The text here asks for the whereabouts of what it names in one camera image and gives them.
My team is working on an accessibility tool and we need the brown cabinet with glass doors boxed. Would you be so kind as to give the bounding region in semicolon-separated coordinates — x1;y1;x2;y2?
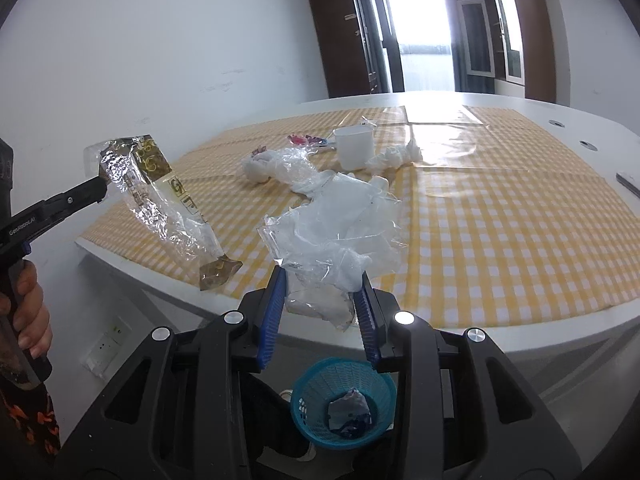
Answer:
456;0;559;105

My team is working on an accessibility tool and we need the yellow checked tablecloth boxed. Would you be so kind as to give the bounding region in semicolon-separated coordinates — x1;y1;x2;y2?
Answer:
80;105;640;328

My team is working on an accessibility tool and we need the dark brown wardrobe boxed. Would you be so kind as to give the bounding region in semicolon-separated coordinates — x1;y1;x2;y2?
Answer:
306;0;392;100

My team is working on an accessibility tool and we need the glass balcony door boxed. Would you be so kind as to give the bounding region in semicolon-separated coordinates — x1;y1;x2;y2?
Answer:
365;0;457;94

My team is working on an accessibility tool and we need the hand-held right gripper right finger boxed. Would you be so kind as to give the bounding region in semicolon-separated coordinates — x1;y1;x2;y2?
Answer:
353;271;583;480

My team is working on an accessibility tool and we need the knotted white plastic bag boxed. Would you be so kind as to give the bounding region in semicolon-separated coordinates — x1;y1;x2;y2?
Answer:
239;146;321;189

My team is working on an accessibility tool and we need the white wall socket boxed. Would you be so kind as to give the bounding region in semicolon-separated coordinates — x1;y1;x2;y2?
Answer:
108;316;134;347
81;334;119;379

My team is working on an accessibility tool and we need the clear plastic bag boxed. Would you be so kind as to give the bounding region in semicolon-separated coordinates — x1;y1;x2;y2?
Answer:
256;202;410;295

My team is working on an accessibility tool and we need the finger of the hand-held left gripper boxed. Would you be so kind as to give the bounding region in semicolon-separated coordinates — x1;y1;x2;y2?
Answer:
35;174;110;222

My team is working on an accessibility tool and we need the white oval table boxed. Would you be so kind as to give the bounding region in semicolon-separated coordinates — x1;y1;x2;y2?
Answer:
75;91;640;378

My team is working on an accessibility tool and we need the crumpled white blue wrapper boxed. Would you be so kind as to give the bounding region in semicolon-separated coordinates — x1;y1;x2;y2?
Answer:
327;389;374;441

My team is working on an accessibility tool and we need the white plastic cup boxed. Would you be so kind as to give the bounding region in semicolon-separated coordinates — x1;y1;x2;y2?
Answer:
332;125;375;170

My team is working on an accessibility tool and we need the person's left hand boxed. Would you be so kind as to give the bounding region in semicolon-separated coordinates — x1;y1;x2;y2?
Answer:
0;261;53;357

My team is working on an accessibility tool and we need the blue plastic basket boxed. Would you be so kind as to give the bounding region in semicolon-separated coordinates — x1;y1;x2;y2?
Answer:
290;358;396;450

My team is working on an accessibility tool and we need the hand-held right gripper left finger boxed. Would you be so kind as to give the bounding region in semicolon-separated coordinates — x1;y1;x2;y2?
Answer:
52;264;288;480

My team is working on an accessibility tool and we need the gold printed clear wrapper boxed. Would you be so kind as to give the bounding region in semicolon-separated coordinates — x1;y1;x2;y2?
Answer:
84;134;244;293

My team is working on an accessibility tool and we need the white tissue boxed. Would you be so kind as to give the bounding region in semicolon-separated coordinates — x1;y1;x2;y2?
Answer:
365;140;424;174

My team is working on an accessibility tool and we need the large white plastic bag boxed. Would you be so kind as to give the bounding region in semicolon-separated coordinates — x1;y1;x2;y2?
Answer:
287;169;403;241

